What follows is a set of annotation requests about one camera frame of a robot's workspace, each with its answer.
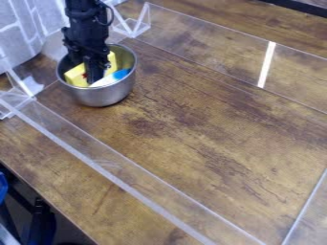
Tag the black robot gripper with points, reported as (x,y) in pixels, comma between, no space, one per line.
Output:
(84,36)

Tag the white blue tube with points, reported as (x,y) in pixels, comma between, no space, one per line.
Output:
(111,78)

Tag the grey brick pattern cloth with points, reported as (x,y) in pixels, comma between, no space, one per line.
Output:
(27,22)

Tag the clear acrylic barrier frame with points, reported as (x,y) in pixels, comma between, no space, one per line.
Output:
(211,156)

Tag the yellow butter block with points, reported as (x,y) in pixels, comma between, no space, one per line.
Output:
(76,76)

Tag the stainless steel bowl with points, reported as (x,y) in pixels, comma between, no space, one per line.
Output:
(104,95)

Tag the black table leg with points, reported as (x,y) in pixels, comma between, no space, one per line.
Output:
(43,225)

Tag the blue object under table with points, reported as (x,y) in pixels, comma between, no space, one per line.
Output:
(3,187)

